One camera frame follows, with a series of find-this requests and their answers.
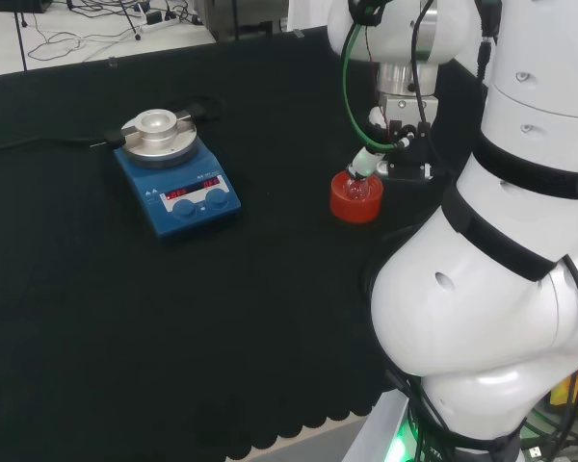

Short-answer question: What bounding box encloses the thin black floor cable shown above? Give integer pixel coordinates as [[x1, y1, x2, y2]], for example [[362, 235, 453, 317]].
[[27, 12, 142, 63]]

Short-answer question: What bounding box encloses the red ring flask stand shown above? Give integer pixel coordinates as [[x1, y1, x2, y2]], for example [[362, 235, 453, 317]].
[[329, 170, 384, 223]]

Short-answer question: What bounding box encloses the black box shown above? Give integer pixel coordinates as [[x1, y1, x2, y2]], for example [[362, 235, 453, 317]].
[[0, 0, 54, 14]]

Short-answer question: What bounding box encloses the green robot cable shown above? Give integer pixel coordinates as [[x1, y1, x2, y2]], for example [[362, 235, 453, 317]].
[[340, 21, 402, 156]]

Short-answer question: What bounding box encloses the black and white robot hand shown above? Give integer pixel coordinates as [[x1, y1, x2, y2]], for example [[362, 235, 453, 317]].
[[346, 93, 438, 183]]

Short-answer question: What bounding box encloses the thin dark pole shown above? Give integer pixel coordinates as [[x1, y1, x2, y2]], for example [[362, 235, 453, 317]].
[[13, 0, 29, 72]]

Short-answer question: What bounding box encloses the grey metal cabinet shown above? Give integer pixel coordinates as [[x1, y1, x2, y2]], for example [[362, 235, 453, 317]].
[[195, 0, 290, 42]]

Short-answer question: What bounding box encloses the white power strip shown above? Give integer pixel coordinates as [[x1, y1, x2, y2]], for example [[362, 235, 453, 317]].
[[141, 16, 195, 34]]

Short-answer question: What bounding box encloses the black heater cable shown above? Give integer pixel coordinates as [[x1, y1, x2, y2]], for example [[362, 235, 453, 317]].
[[0, 137, 108, 153]]

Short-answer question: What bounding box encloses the blue-base heater with metal block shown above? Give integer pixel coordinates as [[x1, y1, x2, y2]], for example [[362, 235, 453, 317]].
[[104, 108, 243, 242]]

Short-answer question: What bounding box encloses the black bench cloth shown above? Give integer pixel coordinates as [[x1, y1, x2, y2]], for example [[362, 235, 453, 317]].
[[0, 24, 492, 461]]

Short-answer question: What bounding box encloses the clear glass round-bottom flask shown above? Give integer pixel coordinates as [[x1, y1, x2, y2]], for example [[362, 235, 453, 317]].
[[344, 175, 371, 201]]

